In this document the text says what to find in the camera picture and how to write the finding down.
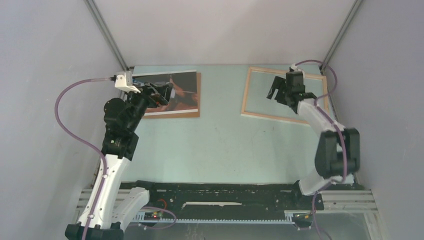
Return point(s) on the printed photo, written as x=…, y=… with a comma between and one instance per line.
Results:
x=172, y=92

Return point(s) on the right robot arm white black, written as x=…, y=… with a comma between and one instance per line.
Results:
x=338, y=149

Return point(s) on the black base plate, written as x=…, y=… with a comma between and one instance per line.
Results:
x=244, y=213

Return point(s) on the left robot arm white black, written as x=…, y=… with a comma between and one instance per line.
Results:
x=101, y=218

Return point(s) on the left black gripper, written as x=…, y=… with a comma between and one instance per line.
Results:
x=161, y=93

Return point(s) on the brown backing board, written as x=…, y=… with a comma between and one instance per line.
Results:
x=195, y=114

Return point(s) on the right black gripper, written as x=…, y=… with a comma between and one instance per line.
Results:
x=279, y=84

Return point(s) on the wooden picture frame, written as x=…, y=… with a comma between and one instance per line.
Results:
x=258, y=83

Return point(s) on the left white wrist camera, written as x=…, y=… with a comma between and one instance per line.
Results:
x=124, y=82

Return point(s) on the aluminium rail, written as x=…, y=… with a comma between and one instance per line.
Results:
x=328, y=201

